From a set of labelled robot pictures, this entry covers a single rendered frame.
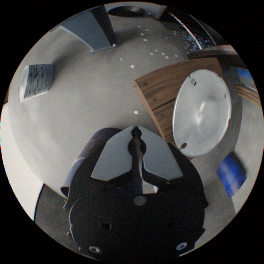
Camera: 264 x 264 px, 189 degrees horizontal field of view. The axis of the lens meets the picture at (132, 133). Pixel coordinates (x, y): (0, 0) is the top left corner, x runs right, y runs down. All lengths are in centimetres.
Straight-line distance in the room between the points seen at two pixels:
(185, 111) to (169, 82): 8
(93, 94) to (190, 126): 56
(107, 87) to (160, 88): 41
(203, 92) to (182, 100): 8
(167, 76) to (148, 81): 5
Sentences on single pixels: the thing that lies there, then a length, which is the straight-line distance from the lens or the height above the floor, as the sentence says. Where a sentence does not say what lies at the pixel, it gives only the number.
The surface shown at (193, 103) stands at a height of 39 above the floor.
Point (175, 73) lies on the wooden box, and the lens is 26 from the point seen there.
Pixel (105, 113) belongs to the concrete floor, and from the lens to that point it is 62.
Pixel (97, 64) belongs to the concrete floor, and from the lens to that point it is 64.
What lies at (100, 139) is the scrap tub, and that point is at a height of 17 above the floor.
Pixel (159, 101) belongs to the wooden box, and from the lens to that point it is 24.
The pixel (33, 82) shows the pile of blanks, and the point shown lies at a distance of 74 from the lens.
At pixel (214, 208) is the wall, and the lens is 320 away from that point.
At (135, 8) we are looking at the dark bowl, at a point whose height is 4.
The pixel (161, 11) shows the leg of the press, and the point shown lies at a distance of 88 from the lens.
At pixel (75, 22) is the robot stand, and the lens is 41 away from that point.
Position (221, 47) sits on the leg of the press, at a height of 38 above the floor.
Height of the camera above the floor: 58
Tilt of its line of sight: 62 degrees down
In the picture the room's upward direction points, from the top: 177 degrees clockwise
